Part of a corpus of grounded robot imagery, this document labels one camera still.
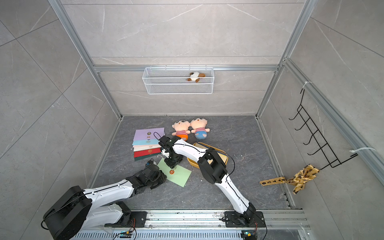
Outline light blue envelope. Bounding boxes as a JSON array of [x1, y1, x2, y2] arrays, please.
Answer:
[[133, 139, 159, 146]]

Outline purple envelope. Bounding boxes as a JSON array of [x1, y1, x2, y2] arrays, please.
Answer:
[[133, 128, 165, 142]]

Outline dark green envelope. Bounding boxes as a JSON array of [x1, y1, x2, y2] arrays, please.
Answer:
[[134, 154, 160, 162]]

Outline light green envelope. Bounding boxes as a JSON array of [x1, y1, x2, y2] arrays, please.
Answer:
[[158, 159, 192, 187]]

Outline cream white envelope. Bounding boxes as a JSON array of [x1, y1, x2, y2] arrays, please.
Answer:
[[134, 145, 161, 152]]

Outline yellow plastic storage box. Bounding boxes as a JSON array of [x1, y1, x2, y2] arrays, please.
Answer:
[[187, 142, 225, 169]]

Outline tan kraft envelope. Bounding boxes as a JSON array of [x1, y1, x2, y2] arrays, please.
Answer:
[[211, 150, 229, 165]]

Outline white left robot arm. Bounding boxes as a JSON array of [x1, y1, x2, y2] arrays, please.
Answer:
[[41, 161, 167, 240]]

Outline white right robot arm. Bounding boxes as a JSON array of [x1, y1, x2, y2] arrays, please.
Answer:
[[159, 136, 266, 228]]

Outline plush doll blue pants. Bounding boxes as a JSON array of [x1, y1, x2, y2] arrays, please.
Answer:
[[191, 118, 210, 140]]

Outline small brown white plush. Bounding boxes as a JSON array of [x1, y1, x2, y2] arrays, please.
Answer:
[[187, 72, 206, 83]]

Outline yellow patterned cloth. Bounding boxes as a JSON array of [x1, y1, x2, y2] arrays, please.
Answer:
[[260, 165, 320, 195]]

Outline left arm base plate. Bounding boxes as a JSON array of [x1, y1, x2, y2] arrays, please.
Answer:
[[104, 211, 147, 228]]

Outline white wire mesh basket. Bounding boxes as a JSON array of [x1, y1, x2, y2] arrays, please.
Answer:
[[142, 66, 215, 95]]

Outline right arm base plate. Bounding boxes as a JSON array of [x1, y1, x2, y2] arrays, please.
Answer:
[[220, 211, 266, 228]]

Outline metal mounting rail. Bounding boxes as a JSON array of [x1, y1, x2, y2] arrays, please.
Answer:
[[133, 209, 310, 231]]

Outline black wire hook rack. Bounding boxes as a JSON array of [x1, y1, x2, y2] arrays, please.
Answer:
[[289, 89, 358, 171]]

